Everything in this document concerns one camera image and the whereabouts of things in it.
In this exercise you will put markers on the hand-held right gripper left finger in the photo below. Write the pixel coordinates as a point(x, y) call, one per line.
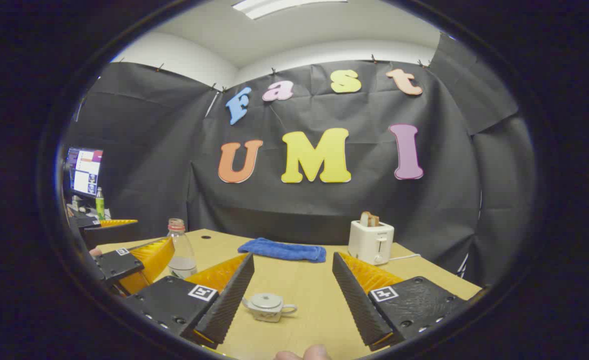
point(229, 300)

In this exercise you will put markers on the pale bread slice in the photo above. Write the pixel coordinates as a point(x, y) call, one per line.
point(364, 219)

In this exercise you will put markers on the ceiling light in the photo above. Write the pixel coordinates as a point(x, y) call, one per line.
point(284, 6)

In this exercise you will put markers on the green bottle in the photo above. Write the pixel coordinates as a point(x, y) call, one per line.
point(100, 205)

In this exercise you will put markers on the brown bread slice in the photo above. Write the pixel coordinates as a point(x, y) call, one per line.
point(374, 220)

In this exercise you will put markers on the black backdrop cloth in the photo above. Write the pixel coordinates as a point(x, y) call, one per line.
point(174, 150)

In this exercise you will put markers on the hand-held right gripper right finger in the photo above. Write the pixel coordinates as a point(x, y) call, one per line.
point(354, 305)

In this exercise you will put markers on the white toaster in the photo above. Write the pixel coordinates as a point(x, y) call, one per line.
point(369, 245)

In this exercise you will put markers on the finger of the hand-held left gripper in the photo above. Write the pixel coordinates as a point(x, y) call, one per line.
point(117, 265)
point(114, 234)

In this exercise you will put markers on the computer monitor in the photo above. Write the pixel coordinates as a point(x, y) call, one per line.
point(85, 172)

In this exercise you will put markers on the clear plastic water bottle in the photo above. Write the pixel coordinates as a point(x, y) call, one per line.
point(182, 250)

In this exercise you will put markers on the blue towel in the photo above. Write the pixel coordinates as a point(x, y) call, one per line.
point(284, 250)

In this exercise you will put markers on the white ceramic teacup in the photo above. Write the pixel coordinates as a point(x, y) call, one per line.
point(269, 315)

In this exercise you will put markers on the white side desk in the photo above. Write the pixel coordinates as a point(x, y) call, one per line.
point(82, 207)

